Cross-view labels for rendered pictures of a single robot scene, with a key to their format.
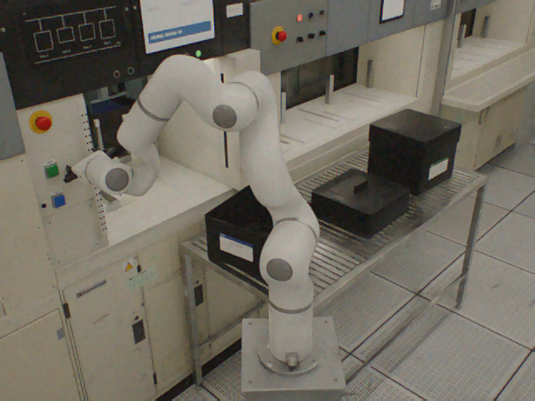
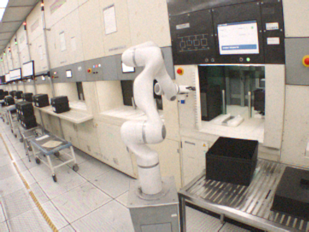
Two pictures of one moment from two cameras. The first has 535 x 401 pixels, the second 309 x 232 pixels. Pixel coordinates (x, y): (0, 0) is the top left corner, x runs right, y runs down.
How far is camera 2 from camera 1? 1.72 m
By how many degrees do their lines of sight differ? 83
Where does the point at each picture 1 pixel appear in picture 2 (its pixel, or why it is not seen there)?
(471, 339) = not seen: outside the picture
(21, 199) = not seen: hidden behind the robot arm
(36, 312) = (172, 137)
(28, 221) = (173, 104)
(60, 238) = (182, 116)
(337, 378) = (132, 204)
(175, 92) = not seen: hidden behind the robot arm
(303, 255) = (124, 129)
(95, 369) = (187, 174)
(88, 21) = (197, 38)
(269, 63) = (300, 77)
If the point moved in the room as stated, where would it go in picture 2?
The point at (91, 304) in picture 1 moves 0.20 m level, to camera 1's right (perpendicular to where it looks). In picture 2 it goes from (189, 148) to (192, 159)
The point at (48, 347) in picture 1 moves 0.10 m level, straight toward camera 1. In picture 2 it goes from (174, 152) to (165, 155)
